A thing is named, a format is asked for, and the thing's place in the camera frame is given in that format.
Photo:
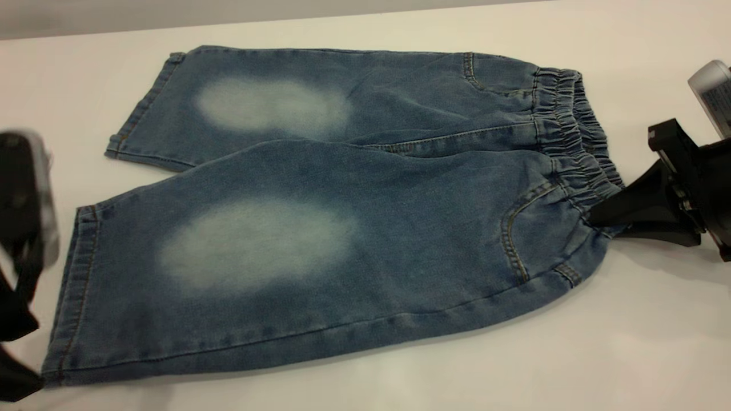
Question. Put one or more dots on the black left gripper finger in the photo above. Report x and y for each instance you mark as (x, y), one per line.
(20, 297)
(17, 382)

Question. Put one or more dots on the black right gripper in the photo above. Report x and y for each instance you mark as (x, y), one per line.
(714, 182)

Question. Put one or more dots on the blue denim jeans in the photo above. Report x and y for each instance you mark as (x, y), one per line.
(342, 228)

